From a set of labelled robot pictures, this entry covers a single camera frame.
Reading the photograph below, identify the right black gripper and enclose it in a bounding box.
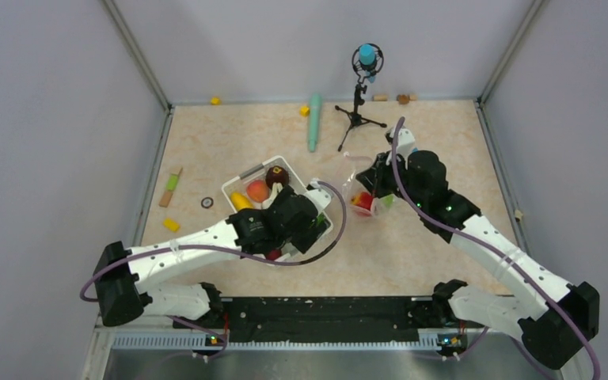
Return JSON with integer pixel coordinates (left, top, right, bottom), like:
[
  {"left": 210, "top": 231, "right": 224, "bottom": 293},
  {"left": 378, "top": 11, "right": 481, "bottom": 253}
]
[{"left": 357, "top": 150, "right": 427, "bottom": 208}]

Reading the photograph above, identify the green toy apple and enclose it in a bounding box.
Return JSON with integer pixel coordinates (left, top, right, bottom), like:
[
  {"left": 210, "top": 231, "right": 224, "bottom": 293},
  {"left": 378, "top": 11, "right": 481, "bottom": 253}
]
[{"left": 380, "top": 195, "right": 395, "bottom": 208}]

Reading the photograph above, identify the dark purple toy mangosteen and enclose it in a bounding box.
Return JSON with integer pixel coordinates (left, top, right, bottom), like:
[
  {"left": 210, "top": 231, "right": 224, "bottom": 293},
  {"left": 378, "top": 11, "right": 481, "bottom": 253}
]
[{"left": 264, "top": 165, "right": 290, "bottom": 189}]

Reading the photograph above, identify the white toy garlic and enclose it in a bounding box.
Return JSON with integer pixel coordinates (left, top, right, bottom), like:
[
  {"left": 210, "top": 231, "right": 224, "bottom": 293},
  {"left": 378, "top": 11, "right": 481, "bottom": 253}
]
[{"left": 261, "top": 182, "right": 285, "bottom": 209}]

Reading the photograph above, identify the yellow toy banana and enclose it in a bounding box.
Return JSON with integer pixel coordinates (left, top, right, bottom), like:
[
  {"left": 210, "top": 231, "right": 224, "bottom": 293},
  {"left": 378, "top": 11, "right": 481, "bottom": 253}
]
[{"left": 230, "top": 192, "right": 254, "bottom": 211}]

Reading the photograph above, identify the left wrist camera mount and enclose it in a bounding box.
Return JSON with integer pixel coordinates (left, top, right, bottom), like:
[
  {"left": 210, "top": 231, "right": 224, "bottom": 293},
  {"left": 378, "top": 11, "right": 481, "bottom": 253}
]
[{"left": 304, "top": 178, "right": 333, "bottom": 214}]

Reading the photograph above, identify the blue microphone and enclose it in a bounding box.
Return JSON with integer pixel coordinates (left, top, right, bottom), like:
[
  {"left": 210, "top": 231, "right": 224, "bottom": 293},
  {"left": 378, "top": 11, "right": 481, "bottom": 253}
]
[{"left": 351, "top": 44, "right": 384, "bottom": 84}]

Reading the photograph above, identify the green and wood toy knife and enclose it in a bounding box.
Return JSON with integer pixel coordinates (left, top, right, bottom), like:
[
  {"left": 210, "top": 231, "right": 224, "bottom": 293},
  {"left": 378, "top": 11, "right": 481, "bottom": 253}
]
[{"left": 158, "top": 165, "right": 183, "bottom": 208}]

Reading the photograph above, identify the white perforated plastic basket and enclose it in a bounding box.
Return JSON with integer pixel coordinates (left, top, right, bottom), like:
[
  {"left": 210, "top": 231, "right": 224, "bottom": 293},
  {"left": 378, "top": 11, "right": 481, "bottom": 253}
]
[{"left": 222, "top": 155, "right": 333, "bottom": 262}]

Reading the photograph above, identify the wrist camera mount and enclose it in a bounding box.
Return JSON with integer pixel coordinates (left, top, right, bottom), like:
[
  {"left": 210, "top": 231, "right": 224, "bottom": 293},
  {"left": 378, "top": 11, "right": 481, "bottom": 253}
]
[
  {"left": 304, "top": 178, "right": 333, "bottom": 214},
  {"left": 385, "top": 128, "right": 417, "bottom": 158}
]

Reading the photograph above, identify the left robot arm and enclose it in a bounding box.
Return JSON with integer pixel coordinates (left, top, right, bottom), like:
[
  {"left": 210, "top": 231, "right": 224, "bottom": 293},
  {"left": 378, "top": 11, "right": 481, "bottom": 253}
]
[{"left": 89, "top": 181, "right": 338, "bottom": 327}]

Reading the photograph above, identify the black tripod microphone stand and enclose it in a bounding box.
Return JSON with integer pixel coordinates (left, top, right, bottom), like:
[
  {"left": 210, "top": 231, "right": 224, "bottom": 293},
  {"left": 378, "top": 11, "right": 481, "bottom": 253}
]
[{"left": 334, "top": 77, "right": 387, "bottom": 152}]

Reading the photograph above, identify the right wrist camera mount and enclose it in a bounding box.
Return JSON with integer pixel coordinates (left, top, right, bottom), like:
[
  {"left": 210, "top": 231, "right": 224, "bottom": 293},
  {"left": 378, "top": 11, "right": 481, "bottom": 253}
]
[{"left": 385, "top": 128, "right": 417, "bottom": 158}]

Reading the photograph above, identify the dark red toy vegetable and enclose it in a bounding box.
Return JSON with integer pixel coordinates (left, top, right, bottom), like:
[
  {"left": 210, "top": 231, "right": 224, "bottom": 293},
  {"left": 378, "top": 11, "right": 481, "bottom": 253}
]
[{"left": 265, "top": 249, "right": 283, "bottom": 261}]

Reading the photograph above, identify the teal cylindrical toy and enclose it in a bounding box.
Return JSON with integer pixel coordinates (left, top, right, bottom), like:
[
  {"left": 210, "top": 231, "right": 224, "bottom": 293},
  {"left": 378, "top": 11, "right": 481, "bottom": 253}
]
[{"left": 307, "top": 93, "right": 322, "bottom": 153}]

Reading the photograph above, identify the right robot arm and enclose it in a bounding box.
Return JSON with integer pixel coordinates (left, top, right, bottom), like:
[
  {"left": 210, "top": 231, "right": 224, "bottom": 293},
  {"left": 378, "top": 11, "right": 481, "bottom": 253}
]
[{"left": 355, "top": 150, "right": 602, "bottom": 379}]

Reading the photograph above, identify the orange toy peach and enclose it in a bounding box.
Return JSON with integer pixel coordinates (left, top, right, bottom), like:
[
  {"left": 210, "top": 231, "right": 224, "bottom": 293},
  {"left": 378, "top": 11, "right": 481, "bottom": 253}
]
[{"left": 246, "top": 180, "right": 271, "bottom": 203}]

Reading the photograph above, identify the yellow block left side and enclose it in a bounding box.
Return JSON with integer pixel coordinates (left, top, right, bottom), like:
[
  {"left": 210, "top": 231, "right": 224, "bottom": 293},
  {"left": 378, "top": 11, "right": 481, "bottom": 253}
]
[{"left": 162, "top": 218, "right": 181, "bottom": 233}]

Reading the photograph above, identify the clear pink zip top bag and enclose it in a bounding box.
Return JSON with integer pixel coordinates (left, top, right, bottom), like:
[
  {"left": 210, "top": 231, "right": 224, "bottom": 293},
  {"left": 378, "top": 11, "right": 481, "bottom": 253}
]
[{"left": 341, "top": 151, "right": 393, "bottom": 220}]

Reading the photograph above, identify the brown wooden block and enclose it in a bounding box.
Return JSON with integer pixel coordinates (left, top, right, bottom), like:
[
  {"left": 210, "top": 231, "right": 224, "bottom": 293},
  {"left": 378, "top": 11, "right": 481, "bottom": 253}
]
[{"left": 396, "top": 93, "right": 418, "bottom": 105}]

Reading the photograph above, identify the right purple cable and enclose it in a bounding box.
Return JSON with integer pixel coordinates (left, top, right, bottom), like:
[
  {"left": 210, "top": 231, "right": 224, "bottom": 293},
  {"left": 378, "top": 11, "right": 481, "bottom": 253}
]
[{"left": 390, "top": 116, "right": 602, "bottom": 380}]

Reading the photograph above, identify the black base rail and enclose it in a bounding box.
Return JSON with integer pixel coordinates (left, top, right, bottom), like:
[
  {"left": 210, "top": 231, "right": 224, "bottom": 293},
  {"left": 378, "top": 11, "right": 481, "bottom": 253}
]
[{"left": 196, "top": 296, "right": 467, "bottom": 344}]

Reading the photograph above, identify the red toy apple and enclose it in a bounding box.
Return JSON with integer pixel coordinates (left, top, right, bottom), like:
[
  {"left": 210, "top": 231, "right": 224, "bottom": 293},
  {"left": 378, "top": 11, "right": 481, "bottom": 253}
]
[{"left": 351, "top": 192, "right": 374, "bottom": 217}]

